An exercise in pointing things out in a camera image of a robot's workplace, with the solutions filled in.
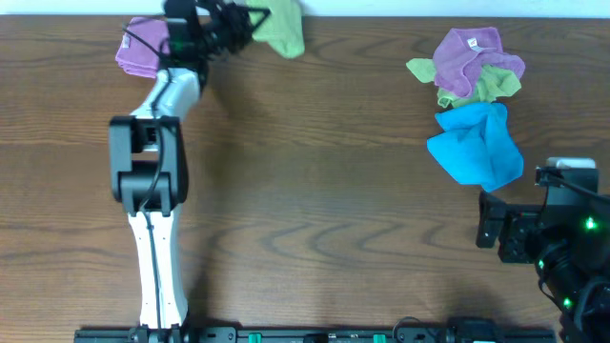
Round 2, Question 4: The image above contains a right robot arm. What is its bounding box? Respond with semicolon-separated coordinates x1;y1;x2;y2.
476;166;609;342

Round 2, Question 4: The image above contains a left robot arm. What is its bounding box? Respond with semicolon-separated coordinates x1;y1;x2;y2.
109;1;271;342

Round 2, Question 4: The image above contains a crumpled purple cloth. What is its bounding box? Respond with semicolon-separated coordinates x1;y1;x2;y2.
433;27;525;98

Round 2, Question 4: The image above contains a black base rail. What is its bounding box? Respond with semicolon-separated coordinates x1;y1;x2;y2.
73;327;557;343

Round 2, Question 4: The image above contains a folded purple cloth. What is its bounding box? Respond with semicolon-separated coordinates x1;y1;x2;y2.
115;17;170;79

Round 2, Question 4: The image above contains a green microfiber cloth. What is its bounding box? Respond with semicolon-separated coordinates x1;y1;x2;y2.
245;0;305;59

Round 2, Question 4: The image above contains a crumpled olive green cloth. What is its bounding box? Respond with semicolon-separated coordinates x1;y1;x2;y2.
406;58;521;109

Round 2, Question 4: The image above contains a blue microfiber cloth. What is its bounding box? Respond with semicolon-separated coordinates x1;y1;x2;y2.
427;102;524;192

